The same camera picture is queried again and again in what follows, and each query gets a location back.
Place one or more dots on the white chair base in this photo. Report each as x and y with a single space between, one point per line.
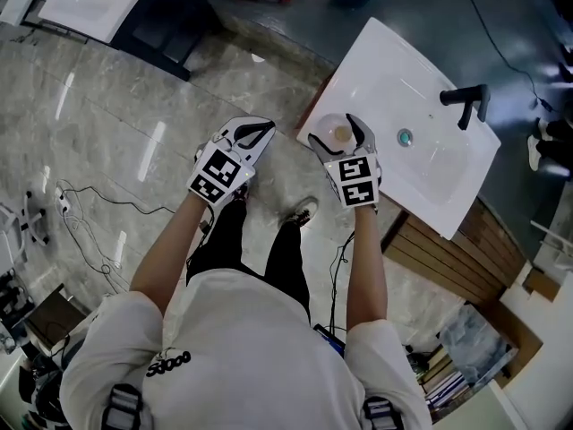
22 222

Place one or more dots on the black faucet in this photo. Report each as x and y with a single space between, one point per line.
470 99

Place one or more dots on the small clear cup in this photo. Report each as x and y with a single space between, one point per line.
333 128

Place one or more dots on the black table leg frame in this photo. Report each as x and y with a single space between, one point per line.
170 29

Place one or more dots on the stack of books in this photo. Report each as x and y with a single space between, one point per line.
445 381

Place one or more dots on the person's right leg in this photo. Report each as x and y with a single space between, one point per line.
286 267

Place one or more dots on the white power strip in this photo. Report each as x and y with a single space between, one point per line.
63 200

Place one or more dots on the person's left shoe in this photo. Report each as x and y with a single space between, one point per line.
241 193

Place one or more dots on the white ceramic sink basin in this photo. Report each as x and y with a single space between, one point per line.
394 74

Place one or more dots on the person's shoe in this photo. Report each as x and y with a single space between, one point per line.
300 211
241 193

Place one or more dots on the person's right shoe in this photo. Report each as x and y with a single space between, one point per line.
300 211

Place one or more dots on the person's right forearm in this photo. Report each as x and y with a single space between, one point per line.
367 271

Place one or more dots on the person's leg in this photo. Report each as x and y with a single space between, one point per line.
286 267
224 244

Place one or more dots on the clear plastic bag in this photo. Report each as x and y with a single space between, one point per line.
476 343

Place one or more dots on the person's left leg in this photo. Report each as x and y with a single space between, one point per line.
224 244

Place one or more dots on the person's left forearm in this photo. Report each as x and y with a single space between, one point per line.
165 258

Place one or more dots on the green-centered round metal cap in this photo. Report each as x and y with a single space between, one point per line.
404 137

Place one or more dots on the person's white t-shirt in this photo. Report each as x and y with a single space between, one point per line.
246 352

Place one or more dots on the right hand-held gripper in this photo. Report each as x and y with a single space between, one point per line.
358 182

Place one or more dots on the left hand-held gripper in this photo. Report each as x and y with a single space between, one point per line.
219 173

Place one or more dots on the wooden slatted vanity cabinet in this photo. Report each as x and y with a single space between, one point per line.
452 258

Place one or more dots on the blue black waist device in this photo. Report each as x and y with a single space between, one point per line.
330 338

